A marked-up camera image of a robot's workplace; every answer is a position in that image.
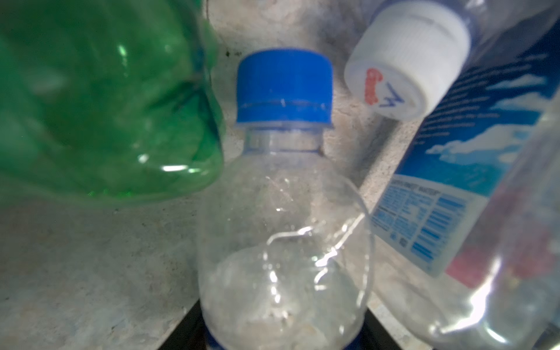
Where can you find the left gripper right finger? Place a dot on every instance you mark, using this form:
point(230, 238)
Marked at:
point(373, 335)

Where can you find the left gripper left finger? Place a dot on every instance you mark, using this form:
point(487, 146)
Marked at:
point(190, 333)

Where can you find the green bottle yellow cap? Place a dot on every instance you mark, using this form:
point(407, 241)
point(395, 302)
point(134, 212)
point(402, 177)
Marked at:
point(108, 102)

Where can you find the clear Ganten bottle white cap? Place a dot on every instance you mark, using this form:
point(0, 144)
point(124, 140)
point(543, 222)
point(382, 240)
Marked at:
point(412, 52)

